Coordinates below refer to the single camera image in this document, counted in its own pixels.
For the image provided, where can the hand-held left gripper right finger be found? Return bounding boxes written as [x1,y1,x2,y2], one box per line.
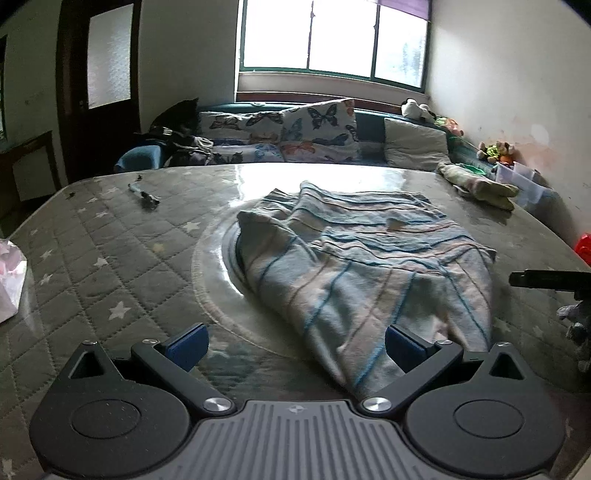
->
[360,324,527,416]

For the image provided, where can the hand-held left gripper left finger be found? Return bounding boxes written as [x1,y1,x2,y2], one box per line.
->
[69,323,236,417]

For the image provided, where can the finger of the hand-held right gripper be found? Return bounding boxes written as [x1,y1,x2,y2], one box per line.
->
[509,270,591,292]

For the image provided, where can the striped blue beige towel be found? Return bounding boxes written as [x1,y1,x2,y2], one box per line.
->
[236,181,498,401]

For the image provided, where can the red object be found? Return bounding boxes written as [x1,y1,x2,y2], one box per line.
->
[574,233,591,267]

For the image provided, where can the clear plastic storage box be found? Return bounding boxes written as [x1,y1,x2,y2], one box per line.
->
[494,161,553,214]

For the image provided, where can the folded beige green cloth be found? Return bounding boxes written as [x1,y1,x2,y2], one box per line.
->
[436,161,520,212]

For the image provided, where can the green brown plush toys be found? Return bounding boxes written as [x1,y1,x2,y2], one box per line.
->
[477,141,516,165]

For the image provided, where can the pen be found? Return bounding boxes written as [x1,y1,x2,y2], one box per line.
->
[128,183,161,207]

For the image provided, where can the orange pink plush toy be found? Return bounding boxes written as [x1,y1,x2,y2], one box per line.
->
[436,117,464,138]

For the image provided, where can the grey pillow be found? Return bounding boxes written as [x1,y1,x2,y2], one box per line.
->
[383,117,451,172]

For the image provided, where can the pink plastic bag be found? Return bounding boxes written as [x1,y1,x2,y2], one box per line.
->
[0,239,30,325]

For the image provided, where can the blue chair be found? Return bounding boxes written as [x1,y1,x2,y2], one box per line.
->
[114,145,163,173]

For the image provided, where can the white plush toy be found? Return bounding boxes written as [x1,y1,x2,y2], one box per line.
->
[400,98,437,123]

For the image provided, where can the black bag on sofa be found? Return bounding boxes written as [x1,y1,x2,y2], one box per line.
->
[135,97,214,168]

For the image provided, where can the butterfly print blanket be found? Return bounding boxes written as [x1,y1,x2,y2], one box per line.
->
[198,110,285,165]

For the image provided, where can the teal sofa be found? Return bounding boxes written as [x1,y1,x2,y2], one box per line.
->
[198,102,490,171]

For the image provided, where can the large butterfly print pillow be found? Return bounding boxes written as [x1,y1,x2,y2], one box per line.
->
[280,98,362,163]

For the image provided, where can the dark wooden side cabinet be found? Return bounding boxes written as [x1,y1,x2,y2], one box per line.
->
[0,131,62,219]

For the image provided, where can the dark wooden glass door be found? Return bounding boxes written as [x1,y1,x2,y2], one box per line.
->
[57,0,142,185]

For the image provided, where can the purple curtain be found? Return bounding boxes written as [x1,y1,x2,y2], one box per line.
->
[378,0,433,22]

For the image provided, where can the green framed window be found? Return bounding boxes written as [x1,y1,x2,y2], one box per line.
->
[237,0,433,89]

